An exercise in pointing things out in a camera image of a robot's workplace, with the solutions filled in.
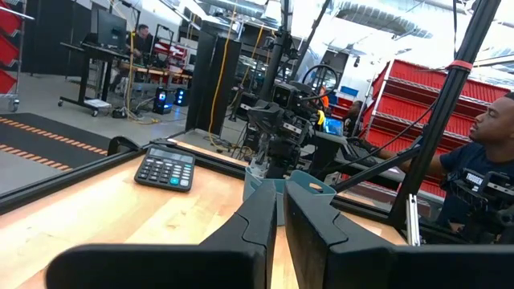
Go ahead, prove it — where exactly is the silver metal bracket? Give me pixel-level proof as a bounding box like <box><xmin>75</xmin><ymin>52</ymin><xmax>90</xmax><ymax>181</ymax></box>
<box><xmin>405</xmin><ymin>193</ymin><xmax>422</xmax><ymax>247</ymax></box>

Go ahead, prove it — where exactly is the black orange-striped floor mat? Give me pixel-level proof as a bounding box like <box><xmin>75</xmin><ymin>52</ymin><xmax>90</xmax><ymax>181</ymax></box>
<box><xmin>0</xmin><ymin>112</ymin><xmax>112</xmax><ymax>174</ymax></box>

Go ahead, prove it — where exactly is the black aluminium table frame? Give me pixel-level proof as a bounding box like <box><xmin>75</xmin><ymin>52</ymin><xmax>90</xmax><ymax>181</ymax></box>
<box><xmin>0</xmin><ymin>0</ymin><xmax>503</xmax><ymax>246</ymax></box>

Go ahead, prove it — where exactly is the black computer with blue light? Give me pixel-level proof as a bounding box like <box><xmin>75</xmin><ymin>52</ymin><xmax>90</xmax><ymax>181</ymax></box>
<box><xmin>152</xmin><ymin>85</ymin><xmax>177</xmax><ymax>116</ymax></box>
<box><xmin>174</xmin><ymin>87</ymin><xmax>190</xmax><ymax>108</ymax></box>

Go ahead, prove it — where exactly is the black rolling desk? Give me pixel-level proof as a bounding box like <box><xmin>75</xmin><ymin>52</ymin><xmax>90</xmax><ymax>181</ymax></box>
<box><xmin>57</xmin><ymin>39</ymin><xmax>132</xmax><ymax>118</ymax></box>

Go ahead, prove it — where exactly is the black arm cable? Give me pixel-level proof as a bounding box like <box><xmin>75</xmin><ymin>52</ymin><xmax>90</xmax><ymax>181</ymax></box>
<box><xmin>301</xmin><ymin>63</ymin><xmax>340</xmax><ymax>102</ymax></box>

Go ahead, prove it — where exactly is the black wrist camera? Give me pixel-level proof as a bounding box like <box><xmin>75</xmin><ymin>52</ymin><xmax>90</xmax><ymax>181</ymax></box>
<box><xmin>271</xmin><ymin>82</ymin><xmax>301</xmax><ymax>110</ymax></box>

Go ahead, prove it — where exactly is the black curved frame bracket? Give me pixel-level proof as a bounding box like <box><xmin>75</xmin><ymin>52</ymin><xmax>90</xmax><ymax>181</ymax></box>
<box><xmin>106</xmin><ymin>135</ymin><xmax>142</xmax><ymax>157</ymax></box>

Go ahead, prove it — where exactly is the blue plastic bin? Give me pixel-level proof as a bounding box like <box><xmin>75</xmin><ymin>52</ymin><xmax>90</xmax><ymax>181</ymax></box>
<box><xmin>242</xmin><ymin>165</ymin><xmax>338</xmax><ymax>226</ymax></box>

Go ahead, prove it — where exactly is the red tape band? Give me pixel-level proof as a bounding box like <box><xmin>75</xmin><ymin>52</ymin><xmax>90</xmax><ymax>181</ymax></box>
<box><xmin>446</xmin><ymin>59</ymin><xmax>475</xmax><ymax>73</ymax></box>

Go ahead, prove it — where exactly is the wooden workbench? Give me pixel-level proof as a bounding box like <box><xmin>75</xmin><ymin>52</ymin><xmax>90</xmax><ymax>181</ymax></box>
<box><xmin>119</xmin><ymin>62</ymin><xmax>194</xmax><ymax>96</ymax></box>

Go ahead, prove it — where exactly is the large rack with red bins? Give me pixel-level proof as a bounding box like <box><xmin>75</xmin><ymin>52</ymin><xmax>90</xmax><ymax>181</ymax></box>
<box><xmin>360</xmin><ymin>59</ymin><xmax>512</xmax><ymax>198</ymax></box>

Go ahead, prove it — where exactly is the laptop with blue screen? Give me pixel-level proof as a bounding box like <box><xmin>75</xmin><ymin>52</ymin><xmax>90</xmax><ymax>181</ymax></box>
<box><xmin>322</xmin><ymin>116</ymin><xmax>345</xmax><ymax>137</ymax></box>

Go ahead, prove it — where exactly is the black monitor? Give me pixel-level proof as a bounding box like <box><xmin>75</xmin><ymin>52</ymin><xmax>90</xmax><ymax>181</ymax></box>
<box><xmin>95</xmin><ymin>8</ymin><xmax>129</xmax><ymax>51</ymax></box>

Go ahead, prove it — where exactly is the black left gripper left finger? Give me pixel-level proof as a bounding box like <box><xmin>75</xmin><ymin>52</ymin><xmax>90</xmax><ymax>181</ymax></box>
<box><xmin>45</xmin><ymin>181</ymin><xmax>279</xmax><ymax>289</ymax></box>

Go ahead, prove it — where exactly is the person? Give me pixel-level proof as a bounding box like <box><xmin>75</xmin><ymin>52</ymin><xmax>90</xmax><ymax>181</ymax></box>
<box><xmin>124</xmin><ymin>23</ymin><xmax>156</xmax><ymax>61</ymax></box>
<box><xmin>375</xmin><ymin>91</ymin><xmax>514</xmax><ymax>230</ymax></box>
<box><xmin>342</xmin><ymin>100</ymin><xmax>365</xmax><ymax>138</ymax></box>

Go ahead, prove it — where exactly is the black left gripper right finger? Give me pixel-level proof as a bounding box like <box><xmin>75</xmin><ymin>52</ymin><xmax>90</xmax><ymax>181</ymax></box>
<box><xmin>283</xmin><ymin>180</ymin><xmax>514</xmax><ymax>289</ymax></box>

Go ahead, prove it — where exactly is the black desk calculator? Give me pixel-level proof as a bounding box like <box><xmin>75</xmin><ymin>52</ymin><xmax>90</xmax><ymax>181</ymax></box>
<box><xmin>133</xmin><ymin>144</ymin><xmax>197</xmax><ymax>193</ymax></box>

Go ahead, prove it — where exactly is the black partition panel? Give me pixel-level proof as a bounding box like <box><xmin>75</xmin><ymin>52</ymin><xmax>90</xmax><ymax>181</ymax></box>
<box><xmin>185</xmin><ymin>31</ymin><xmax>243</xmax><ymax>136</ymax></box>

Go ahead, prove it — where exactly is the yellow cable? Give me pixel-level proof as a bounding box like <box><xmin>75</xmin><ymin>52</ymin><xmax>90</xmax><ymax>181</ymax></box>
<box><xmin>207</xmin><ymin>4</ymin><xmax>239</xmax><ymax>149</ymax></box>

